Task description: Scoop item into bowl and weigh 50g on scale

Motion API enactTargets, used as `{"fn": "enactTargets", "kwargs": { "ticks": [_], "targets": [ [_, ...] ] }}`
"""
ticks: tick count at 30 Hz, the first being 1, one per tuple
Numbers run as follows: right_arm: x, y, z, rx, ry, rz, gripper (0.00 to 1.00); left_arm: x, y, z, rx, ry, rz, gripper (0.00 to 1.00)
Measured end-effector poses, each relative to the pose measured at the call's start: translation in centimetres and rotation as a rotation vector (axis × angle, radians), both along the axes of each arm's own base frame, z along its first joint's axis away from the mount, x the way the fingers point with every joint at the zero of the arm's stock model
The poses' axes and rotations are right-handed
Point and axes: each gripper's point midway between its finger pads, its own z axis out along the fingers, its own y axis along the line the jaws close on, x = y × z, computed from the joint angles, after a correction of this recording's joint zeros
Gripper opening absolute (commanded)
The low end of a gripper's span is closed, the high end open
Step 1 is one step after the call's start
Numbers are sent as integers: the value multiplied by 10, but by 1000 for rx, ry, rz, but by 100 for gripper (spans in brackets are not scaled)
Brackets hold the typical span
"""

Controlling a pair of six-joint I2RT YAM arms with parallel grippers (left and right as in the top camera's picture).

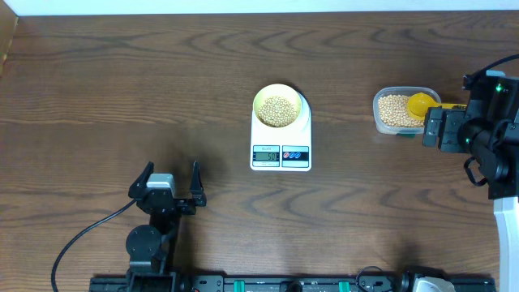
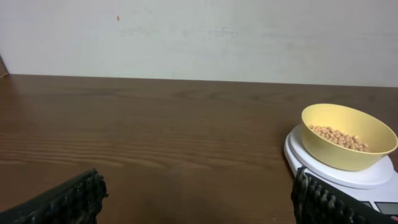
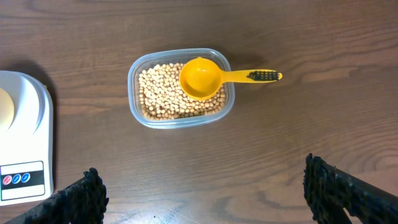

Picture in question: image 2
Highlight soybeans in bowl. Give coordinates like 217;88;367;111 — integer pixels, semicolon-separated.
308;124;369;152

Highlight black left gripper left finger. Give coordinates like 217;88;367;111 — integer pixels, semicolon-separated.
1;169;108;224

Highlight yellow plastic bowl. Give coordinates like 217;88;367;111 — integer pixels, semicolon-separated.
301;103;397;171

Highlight white digital kitchen scale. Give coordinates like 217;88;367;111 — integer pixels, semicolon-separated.
284;125;397;217

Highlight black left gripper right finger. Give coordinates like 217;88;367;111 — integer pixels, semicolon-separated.
291;166;397;224

